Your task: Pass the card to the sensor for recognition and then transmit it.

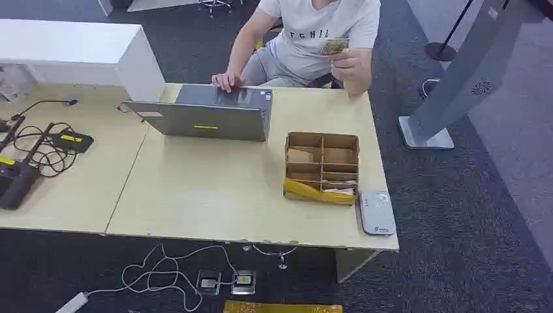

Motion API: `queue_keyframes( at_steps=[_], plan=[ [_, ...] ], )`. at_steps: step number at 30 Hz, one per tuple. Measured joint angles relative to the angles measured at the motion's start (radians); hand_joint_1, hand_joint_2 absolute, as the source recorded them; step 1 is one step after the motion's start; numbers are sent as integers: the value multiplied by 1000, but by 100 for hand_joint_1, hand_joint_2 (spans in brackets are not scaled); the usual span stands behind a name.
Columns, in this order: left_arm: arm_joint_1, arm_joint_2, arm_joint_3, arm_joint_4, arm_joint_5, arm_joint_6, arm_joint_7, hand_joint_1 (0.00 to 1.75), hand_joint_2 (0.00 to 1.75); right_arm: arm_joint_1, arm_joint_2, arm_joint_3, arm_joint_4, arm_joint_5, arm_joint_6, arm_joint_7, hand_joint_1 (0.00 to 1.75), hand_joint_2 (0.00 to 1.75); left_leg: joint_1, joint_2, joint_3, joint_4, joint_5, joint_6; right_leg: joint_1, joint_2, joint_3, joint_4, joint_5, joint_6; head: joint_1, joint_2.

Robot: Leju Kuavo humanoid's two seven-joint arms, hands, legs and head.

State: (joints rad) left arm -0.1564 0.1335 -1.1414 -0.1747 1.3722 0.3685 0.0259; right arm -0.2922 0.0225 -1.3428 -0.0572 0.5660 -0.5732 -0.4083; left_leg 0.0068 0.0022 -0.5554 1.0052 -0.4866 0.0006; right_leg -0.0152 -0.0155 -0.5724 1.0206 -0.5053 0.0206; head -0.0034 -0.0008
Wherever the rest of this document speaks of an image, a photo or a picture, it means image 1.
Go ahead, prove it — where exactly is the person's right hand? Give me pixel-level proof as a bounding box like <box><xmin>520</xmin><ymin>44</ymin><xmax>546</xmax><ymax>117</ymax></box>
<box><xmin>211</xmin><ymin>71</ymin><xmax>244</xmax><ymax>94</ymax></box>

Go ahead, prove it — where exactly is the person's left hand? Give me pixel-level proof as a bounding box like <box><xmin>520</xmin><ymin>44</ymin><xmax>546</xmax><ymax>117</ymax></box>
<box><xmin>330</xmin><ymin>47</ymin><xmax>372</xmax><ymax>83</ymax></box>

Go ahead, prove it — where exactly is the grey laptop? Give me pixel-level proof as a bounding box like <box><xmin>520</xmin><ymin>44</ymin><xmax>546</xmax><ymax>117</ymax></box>
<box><xmin>122</xmin><ymin>84</ymin><xmax>274</xmax><ymax>143</ymax></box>

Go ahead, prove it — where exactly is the person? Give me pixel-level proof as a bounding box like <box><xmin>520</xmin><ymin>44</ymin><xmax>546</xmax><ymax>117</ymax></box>
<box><xmin>211</xmin><ymin>0</ymin><xmax>382</xmax><ymax>97</ymax></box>

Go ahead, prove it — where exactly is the office chair wheel base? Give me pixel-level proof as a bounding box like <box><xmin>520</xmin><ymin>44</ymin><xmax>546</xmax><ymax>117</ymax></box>
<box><xmin>198</xmin><ymin>0</ymin><xmax>235</xmax><ymax>18</ymax></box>

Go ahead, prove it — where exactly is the wooden compartment card box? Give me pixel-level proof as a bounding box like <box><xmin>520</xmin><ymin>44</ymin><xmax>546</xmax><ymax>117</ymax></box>
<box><xmin>282</xmin><ymin>131</ymin><xmax>361</xmax><ymax>206</ymax></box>

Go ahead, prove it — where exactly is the black stanchion pole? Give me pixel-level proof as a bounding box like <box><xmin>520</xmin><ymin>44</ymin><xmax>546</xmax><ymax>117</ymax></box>
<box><xmin>425</xmin><ymin>0</ymin><xmax>475</xmax><ymax>63</ymax></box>

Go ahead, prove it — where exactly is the grey kiosk stand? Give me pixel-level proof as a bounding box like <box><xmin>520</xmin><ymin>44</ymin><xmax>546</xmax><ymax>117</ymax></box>
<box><xmin>398</xmin><ymin>0</ymin><xmax>524</xmax><ymax>151</ymax></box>

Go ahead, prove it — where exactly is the white furniture panel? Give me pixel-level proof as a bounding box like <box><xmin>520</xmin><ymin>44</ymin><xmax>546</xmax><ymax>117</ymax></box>
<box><xmin>97</xmin><ymin>0</ymin><xmax>200</xmax><ymax>17</ymax></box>

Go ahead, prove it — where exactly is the stack of printed cards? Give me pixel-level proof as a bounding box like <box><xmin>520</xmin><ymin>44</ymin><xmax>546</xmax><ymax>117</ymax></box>
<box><xmin>323</xmin><ymin>180</ymin><xmax>359</xmax><ymax>196</ymax></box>

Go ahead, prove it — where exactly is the flat grey reader device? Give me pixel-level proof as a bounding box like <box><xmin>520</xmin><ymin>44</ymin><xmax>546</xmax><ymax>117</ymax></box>
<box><xmin>357</xmin><ymin>190</ymin><xmax>397</xmax><ymax>237</ymax></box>

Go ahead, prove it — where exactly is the white cabinet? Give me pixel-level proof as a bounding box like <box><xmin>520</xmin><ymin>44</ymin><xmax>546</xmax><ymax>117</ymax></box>
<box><xmin>0</xmin><ymin>18</ymin><xmax>166</xmax><ymax>103</ymax></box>

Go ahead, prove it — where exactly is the black adapter with yellow label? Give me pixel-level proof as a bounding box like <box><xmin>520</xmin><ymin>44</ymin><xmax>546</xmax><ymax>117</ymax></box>
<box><xmin>48</xmin><ymin>130</ymin><xmax>95</xmax><ymax>155</ymax></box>

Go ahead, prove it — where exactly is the pale desk leg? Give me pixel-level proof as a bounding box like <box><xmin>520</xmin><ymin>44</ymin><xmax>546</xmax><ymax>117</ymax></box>
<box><xmin>335</xmin><ymin>248</ymin><xmax>383</xmax><ymax>284</ymax></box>

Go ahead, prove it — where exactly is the steel floor socket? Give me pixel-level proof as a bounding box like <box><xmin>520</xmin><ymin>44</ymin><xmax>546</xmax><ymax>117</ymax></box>
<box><xmin>196</xmin><ymin>271</ymin><xmax>222</xmax><ymax>296</ymax></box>
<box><xmin>230</xmin><ymin>270</ymin><xmax>256</xmax><ymax>296</ymax></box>

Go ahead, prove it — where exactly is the clear plastic bag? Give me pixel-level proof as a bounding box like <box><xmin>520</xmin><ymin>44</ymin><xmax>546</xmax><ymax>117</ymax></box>
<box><xmin>0</xmin><ymin>63</ymin><xmax>39</xmax><ymax>105</ymax></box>

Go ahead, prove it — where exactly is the black router with antennas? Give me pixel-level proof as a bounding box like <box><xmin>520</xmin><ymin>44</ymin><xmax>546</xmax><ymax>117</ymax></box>
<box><xmin>0</xmin><ymin>114</ymin><xmax>55</xmax><ymax>211</ymax></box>

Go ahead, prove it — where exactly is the long yellow foil packet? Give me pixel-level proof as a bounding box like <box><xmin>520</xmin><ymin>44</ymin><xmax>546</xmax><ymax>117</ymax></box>
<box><xmin>222</xmin><ymin>300</ymin><xmax>344</xmax><ymax>313</ymax></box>

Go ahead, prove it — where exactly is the white power strip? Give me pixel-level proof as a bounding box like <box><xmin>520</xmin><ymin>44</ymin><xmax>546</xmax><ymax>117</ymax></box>
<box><xmin>55</xmin><ymin>291</ymin><xmax>89</xmax><ymax>313</ymax></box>

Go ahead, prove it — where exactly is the looped cable at kiosk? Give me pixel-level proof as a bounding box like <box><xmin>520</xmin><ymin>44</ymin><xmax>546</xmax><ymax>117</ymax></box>
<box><xmin>421</xmin><ymin>78</ymin><xmax>441</xmax><ymax>100</ymax></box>

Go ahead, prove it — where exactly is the coiled black cable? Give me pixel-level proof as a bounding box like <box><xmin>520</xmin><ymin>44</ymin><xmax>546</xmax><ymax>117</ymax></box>
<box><xmin>12</xmin><ymin>123</ymin><xmax>80</xmax><ymax>179</ymax></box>

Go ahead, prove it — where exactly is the thin black plug cable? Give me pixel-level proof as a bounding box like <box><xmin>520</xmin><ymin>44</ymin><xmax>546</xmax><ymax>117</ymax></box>
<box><xmin>16</xmin><ymin>99</ymin><xmax>80</xmax><ymax>121</ymax></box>

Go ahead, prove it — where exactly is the white power cable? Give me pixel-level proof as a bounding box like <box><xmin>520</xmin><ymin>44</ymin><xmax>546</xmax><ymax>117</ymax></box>
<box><xmin>85</xmin><ymin>243</ymin><xmax>239</xmax><ymax>313</ymax></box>

